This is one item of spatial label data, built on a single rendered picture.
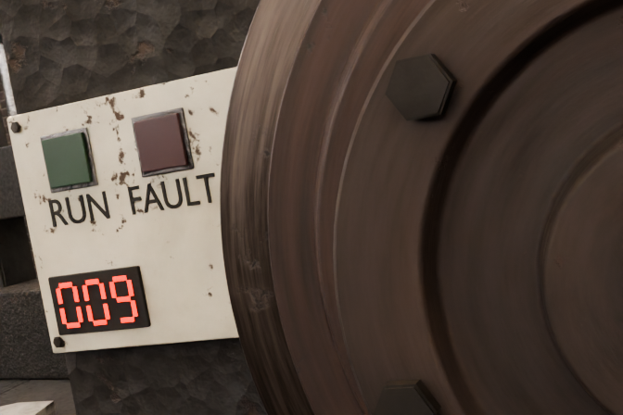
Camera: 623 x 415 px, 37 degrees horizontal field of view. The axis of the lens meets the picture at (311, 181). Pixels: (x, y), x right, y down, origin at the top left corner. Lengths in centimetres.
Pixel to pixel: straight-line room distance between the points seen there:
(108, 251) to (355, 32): 32
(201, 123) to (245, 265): 18
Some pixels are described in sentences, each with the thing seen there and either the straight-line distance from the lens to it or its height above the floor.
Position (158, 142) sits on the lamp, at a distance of 64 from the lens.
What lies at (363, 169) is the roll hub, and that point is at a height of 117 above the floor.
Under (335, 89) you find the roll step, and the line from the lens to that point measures 43.
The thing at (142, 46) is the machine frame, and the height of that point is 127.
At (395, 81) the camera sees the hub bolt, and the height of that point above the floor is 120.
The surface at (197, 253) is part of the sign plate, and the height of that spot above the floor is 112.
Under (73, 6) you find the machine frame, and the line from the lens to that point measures 71.
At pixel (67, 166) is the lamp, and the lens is 69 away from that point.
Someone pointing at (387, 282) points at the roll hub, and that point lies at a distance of 36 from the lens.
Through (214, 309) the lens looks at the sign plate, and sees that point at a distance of 65.
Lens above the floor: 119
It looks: 3 degrees down
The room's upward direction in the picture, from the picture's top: 10 degrees counter-clockwise
